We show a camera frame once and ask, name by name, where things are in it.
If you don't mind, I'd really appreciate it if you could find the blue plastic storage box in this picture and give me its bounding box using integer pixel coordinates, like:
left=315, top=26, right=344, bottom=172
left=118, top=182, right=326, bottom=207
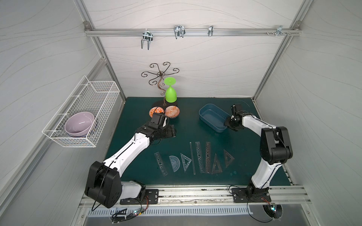
left=199, top=104, right=230, bottom=133

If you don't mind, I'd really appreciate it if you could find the clear protractor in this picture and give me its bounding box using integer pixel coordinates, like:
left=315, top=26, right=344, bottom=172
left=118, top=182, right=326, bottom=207
left=169, top=155, right=181, bottom=172

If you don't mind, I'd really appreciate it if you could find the thin clear straight ruler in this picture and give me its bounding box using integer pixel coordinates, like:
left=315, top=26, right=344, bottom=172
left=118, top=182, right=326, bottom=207
left=189, top=142, right=196, bottom=175

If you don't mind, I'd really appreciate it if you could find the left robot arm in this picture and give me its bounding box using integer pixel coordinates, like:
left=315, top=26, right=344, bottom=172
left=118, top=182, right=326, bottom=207
left=84, top=125, right=176, bottom=208

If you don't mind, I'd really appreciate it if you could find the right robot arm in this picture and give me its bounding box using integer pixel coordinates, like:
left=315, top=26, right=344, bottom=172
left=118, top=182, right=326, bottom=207
left=224, top=114, right=293, bottom=198

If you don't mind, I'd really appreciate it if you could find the orange patterned bowl right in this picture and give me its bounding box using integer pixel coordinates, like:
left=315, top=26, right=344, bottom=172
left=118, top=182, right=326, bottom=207
left=165, top=105, right=180, bottom=119

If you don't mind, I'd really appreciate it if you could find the orange patterned bowl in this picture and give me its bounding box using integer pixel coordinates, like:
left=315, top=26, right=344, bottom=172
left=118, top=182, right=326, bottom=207
left=149, top=106, right=165, bottom=118
left=165, top=105, right=180, bottom=119

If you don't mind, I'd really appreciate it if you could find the orange patterned bowl left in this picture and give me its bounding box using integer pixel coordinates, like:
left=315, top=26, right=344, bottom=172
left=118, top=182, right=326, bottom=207
left=149, top=106, right=165, bottom=118

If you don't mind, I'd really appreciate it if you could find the small clear triangle ruler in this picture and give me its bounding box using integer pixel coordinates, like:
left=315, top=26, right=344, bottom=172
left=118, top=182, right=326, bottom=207
left=224, top=150, right=235, bottom=168

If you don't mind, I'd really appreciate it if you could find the green table mat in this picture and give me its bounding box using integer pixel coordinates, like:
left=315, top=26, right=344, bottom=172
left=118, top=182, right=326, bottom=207
left=122, top=98, right=261, bottom=185

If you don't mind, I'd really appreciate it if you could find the green plastic goblet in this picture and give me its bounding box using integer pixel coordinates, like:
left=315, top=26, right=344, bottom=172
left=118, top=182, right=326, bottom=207
left=165, top=77, right=177, bottom=103

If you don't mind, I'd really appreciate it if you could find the clear stencil ruler narrow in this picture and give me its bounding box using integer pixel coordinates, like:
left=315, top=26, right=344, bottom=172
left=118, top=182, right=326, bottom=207
left=205, top=142, right=211, bottom=174

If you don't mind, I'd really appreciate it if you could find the clear stencil ruler wide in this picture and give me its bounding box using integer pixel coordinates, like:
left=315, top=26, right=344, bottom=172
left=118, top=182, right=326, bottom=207
left=195, top=142, right=206, bottom=173

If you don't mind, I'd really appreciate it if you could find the brown metal cup stand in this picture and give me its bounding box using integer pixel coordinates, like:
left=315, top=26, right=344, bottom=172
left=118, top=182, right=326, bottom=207
left=141, top=61, right=180, bottom=110

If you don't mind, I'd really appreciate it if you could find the tall clear triangle ruler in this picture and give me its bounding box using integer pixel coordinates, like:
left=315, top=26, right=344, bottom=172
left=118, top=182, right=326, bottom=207
left=212, top=154, right=222, bottom=174

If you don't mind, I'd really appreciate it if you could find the purple bowl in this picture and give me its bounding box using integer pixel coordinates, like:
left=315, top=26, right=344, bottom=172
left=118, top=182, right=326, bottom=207
left=64, top=112, right=95, bottom=137

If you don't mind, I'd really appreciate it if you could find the metal hook small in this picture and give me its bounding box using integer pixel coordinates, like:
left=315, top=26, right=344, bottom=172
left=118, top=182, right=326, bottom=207
left=208, top=25, right=214, bottom=37

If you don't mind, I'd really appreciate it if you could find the metal hook left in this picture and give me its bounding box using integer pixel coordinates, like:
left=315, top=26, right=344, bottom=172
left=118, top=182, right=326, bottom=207
left=141, top=31, right=153, bottom=50

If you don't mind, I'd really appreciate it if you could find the metal hook middle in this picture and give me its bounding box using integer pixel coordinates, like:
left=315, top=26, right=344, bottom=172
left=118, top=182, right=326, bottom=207
left=173, top=25, right=186, bottom=39

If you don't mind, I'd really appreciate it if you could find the metal hook right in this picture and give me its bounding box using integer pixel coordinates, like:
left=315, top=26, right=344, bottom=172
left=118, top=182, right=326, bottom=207
left=266, top=25, right=291, bottom=37

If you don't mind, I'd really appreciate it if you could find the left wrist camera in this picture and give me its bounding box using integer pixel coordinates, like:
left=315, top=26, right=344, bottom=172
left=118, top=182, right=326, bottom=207
left=149, top=113, right=167, bottom=130

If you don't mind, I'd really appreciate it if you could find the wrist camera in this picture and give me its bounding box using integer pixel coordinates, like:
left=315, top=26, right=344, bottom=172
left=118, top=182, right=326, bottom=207
left=231, top=104, right=243, bottom=115
left=149, top=113, right=167, bottom=130

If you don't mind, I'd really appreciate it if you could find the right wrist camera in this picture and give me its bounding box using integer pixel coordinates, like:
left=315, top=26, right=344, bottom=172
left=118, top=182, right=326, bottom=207
left=231, top=104, right=243, bottom=115

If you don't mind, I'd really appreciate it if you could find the white wire basket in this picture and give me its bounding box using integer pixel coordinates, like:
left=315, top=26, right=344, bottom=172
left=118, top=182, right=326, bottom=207
left=42, top=76, right=120, bottom=147

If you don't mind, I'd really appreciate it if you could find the white cable duct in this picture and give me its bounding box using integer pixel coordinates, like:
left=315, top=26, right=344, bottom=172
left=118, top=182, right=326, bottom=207
left=87, top=205, right=253, bottom=217

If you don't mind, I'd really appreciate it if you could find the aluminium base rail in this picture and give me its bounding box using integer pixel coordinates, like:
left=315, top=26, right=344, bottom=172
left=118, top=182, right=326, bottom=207
left=144, top=185, right=312, bottom=207

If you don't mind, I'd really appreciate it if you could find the aluminium top rail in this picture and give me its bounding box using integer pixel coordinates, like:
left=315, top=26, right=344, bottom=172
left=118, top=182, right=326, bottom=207
left=85, top=28, right=302, bottom=38

